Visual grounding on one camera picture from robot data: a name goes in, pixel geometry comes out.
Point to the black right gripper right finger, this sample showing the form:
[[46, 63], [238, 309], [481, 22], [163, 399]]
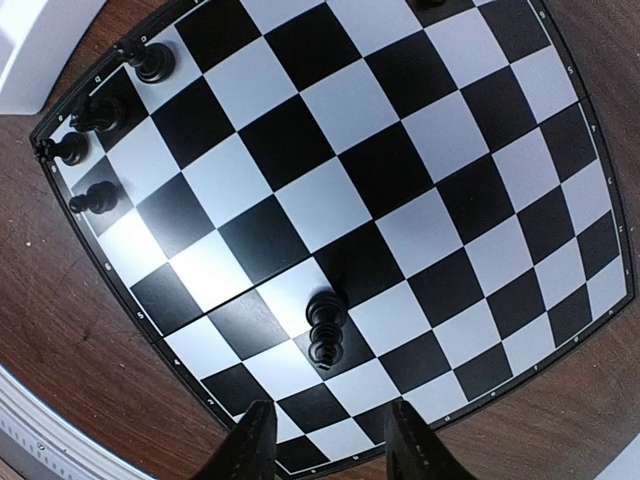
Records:
[[414, 451]]

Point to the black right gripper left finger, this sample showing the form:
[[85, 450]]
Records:
[[249, 451]]

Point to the tall black chess piece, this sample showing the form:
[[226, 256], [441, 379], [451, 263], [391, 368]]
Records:
[[326, 313]]

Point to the black silver chessboard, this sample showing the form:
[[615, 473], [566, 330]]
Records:
[[441, 170]]

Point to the black chess piece corner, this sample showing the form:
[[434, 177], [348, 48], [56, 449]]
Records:
[[72, 149]]

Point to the white compartment tray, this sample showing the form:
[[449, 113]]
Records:
[[37, 40]]

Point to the aluminium front rail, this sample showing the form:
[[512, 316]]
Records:
[[40, 439]]

